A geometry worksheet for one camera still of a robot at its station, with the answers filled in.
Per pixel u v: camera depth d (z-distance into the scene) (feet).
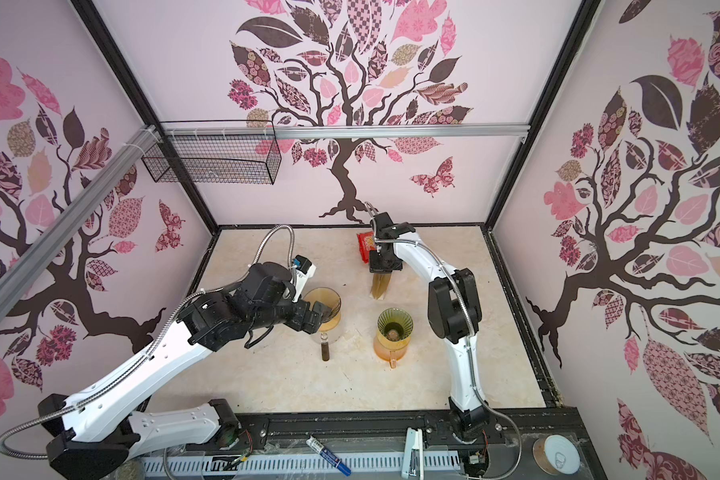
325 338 2.61
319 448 2.30
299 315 1.91
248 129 3.03
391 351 2.66
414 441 2.30
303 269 1.92
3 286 1.70
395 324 2.68
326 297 2.65
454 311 1.81
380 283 3.12
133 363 1.32
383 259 2.72
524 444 2.33
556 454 2.16
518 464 2.26
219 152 3.11
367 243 3.59
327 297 2.65
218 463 2.38
